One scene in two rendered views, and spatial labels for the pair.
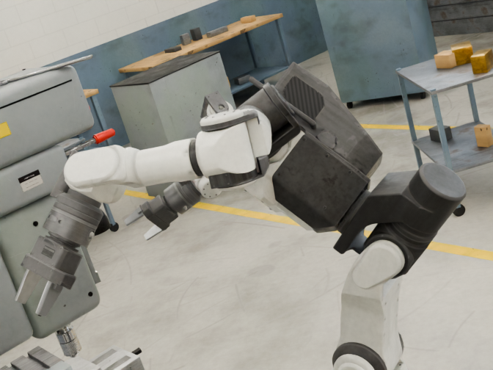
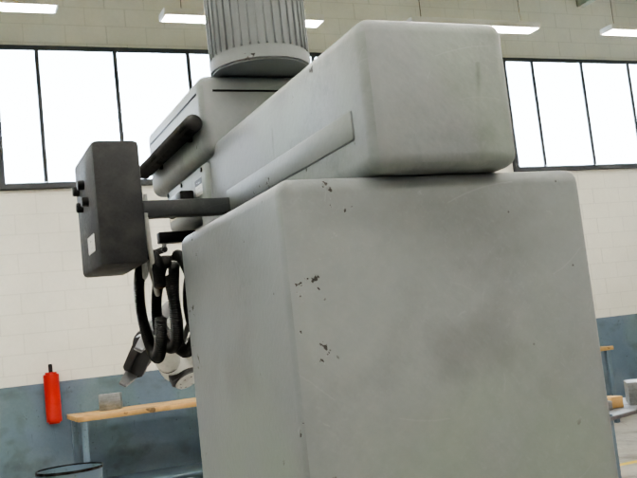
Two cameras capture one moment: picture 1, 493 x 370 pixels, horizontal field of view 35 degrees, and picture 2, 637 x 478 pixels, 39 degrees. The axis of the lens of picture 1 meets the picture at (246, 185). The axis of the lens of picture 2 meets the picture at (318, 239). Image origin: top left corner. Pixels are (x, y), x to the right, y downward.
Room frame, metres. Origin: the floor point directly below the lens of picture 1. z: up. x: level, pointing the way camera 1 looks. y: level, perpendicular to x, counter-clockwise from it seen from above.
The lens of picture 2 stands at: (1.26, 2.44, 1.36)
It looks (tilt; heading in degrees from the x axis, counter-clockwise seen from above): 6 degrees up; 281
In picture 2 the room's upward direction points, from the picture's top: 6 degrees counter-clockwise
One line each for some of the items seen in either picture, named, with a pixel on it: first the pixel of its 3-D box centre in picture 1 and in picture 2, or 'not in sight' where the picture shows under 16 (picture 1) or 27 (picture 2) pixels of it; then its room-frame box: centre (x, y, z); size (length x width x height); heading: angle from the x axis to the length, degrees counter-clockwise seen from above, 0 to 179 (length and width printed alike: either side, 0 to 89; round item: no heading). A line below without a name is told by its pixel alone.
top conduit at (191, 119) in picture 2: not in sight; (168, 150); (1.91, 0.66, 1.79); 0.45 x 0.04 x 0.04; 125
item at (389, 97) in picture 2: not in sight; (322, 159); (1.52, 0.96, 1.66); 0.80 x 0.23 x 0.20; 125
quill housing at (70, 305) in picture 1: (33, 260); not in sight; (1.81, 0.55, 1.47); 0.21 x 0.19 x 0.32; 35
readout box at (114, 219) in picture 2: not in sight; (106, 211); (1.91, 0.98, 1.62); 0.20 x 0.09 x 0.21; 125
